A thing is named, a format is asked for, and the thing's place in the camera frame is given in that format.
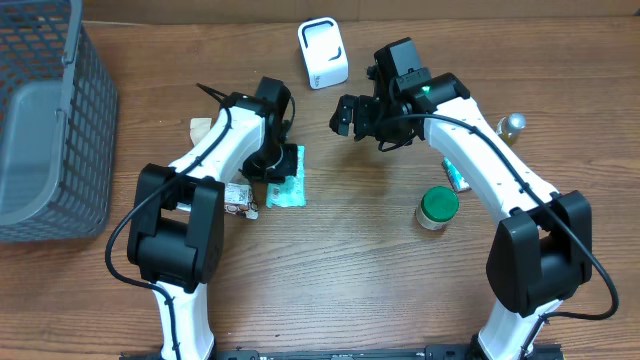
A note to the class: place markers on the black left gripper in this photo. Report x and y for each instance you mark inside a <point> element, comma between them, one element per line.
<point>273,167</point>

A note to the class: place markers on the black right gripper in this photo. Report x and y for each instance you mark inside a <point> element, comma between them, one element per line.
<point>366,109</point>

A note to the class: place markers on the teal wet wipes pack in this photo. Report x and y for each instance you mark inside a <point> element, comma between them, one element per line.
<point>291,193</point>

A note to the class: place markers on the brown snack bag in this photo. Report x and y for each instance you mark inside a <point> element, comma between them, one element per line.
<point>239,196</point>

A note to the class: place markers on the green lid jar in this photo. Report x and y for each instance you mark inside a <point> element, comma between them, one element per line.
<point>438,206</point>

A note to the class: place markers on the small teal tissue pack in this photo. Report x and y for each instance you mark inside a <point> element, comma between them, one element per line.
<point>457,181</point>

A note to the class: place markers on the yellow liquid bottle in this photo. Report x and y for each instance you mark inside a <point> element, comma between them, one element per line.
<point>510,127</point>

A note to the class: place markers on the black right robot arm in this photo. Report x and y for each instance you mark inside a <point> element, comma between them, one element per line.
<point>541,250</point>

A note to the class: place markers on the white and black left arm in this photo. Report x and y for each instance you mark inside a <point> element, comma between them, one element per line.
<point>177,222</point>

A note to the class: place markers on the white barcode scanner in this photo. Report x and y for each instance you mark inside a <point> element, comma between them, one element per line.
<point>323,52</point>

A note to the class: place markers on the grey plastic mesh basket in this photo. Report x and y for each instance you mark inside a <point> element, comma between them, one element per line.
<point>59,114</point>

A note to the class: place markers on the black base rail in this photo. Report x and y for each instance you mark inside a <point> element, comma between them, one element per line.
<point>350,355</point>

